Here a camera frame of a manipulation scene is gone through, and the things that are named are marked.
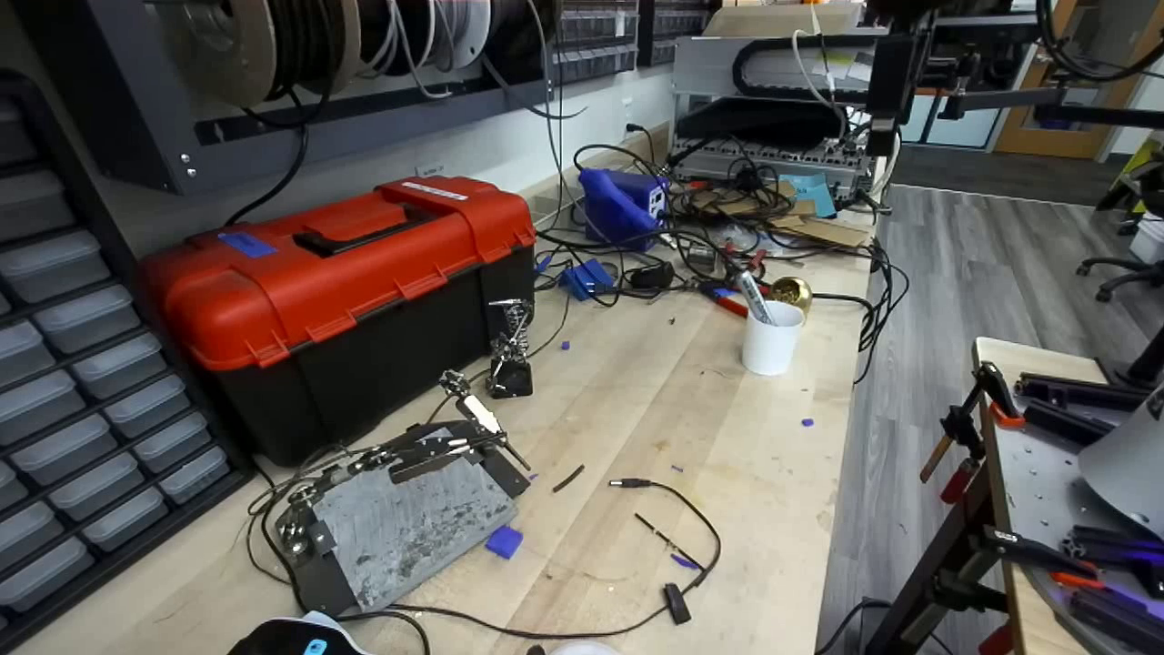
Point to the grey metal plate device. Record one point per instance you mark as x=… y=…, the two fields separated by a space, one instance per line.
x=372 y=528

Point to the side table with clamps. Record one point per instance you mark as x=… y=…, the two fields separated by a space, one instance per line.
x=1053 y=514

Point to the gold dome bell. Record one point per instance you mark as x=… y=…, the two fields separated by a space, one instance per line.
x=790 y=291

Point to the red black toolbox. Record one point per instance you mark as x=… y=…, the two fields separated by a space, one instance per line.
x=319 y=326

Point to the small black clamp stand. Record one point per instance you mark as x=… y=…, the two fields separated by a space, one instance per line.
x=511 y=368

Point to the blue soldering station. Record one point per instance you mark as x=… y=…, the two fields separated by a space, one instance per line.
x=624 y=210

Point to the red handled pliers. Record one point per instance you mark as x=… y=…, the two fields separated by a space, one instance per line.
x=724 y=300

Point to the white mug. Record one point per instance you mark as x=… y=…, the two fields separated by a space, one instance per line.
x=772 y=340

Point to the wire spool rack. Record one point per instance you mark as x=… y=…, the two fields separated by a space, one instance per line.
x=205 y=91

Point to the blue connector box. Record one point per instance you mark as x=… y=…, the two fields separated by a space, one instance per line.
x=588 y=277

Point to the grey drawer organizer cabinet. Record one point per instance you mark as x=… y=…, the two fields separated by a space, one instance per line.
x=106 y=445

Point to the grey marker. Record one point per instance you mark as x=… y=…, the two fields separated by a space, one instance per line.
x=753 y=295

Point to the blue plastic block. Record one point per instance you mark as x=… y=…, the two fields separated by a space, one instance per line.
x=502 y=543

